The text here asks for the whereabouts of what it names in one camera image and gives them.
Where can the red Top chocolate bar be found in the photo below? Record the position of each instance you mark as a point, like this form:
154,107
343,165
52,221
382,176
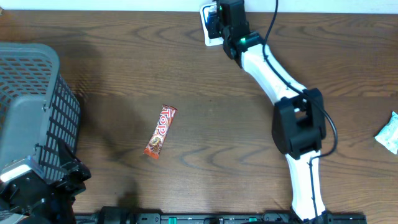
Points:
157,139

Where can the white wet wipes pack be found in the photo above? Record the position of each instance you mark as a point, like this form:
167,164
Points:
388,134

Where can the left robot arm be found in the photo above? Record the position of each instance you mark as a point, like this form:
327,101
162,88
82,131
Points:
24,190

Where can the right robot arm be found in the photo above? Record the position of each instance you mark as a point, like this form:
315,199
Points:
298,124

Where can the white barcode scanner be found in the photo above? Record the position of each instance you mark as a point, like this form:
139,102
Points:
205,13

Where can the grey plastic basket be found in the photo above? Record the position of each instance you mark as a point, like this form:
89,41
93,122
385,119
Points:
38,108

